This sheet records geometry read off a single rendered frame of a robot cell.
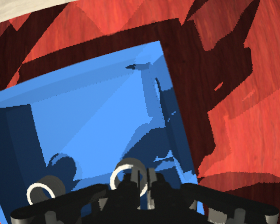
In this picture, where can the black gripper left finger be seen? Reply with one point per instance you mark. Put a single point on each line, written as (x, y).
(66, 209)

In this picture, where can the blue crate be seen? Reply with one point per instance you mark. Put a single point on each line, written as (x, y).
(78, 122)

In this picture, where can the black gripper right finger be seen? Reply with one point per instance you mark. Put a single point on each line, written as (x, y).
(224, 208)

